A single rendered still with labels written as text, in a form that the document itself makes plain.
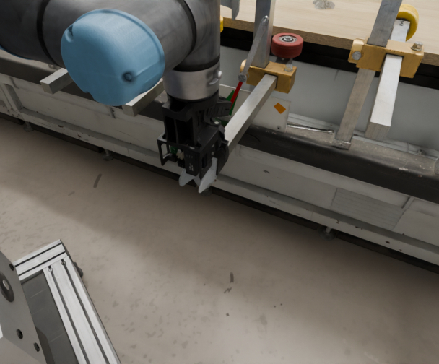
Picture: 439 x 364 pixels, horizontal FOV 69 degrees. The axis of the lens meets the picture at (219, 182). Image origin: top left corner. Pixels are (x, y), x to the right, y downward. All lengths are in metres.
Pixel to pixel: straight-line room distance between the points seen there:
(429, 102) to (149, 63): 0.90
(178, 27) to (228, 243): 1.24
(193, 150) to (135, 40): 0.20
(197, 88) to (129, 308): 1.11
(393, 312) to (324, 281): 0.27
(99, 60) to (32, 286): 1.11
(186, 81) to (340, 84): 0.72
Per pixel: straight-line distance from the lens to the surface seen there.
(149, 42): 0.30
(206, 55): 0.40
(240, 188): 1.49
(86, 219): 1.70
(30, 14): 0.37
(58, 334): 1.21
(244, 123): 0.67
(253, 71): 0.86
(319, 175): 1.03
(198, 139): 0.46
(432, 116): 1.11
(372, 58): 0.79
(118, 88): 0.29
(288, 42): 0.92
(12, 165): 2.17
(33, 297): 1.30
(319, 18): 1.10
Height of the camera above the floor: 1.25
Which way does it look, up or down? 46 degrees down
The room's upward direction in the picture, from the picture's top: straight up
